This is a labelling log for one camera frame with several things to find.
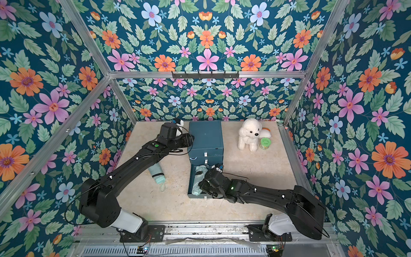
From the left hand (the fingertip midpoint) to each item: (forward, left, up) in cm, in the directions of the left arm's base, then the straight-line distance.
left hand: (193, 137), depth 83 cm
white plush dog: (+5, -32, -7) cm, 33 cm away
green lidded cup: (+6, -44, -18) cm, 48 cm away
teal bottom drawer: (-10, +3, -16) cm, 19 cm away
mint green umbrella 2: (-10, +23, -18) cm, 31 cm away
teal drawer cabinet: (-7, -7, 0) cm, 10 cm away
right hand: (-22, -1, -10) cm, 24 cm away
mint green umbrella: (-15, -3, -11) cm, 19 cm away
